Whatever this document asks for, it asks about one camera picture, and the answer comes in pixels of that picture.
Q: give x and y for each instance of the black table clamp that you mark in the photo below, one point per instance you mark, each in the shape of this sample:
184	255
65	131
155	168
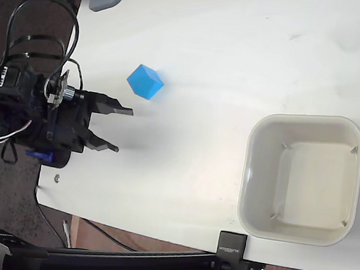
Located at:
230	258

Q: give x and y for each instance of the gripper camera circuit board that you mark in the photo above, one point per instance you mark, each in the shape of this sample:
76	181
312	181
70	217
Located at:
60	86

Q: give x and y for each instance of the black six-joint robot arm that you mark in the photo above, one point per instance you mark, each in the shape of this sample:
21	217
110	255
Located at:
15	93

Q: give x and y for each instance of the blue base clamp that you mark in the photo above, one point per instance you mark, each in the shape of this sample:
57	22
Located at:
41	156

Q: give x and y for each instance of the white square bin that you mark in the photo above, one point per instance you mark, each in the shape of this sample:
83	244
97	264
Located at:
315	183

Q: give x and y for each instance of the blue cube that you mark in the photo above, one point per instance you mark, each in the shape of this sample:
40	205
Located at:
145	82

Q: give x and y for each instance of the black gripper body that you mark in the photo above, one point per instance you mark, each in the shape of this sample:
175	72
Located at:
69	124

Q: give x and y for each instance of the small metal bolt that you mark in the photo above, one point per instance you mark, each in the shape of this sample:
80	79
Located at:
57	178

